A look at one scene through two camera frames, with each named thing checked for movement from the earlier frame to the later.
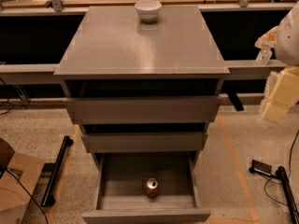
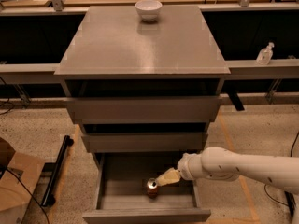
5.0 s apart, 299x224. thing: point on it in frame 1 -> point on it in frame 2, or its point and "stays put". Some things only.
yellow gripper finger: x=285 y=95 -> x=171 y=175
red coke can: x=151 y=187 stays put
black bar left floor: x=49 y=199 stays put
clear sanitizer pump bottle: x=263 y=56 stays put
